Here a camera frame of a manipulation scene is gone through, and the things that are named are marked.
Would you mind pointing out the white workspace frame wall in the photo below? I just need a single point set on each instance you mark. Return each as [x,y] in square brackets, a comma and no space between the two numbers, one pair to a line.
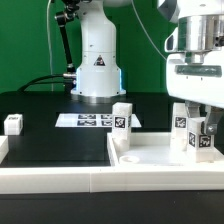
[110,178]

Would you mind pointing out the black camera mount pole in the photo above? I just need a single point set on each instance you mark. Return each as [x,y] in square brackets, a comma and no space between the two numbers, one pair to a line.
[62,18]

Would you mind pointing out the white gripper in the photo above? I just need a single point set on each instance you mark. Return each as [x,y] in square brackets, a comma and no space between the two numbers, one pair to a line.
[201,83]

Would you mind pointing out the white sheet with fiducial markers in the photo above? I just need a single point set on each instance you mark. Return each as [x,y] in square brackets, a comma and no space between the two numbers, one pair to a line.
[83,120]

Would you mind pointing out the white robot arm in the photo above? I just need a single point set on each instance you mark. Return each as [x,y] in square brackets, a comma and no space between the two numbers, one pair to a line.
[200,25]

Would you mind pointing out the white square table top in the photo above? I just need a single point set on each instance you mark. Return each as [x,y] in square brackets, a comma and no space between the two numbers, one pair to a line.
[153,149]

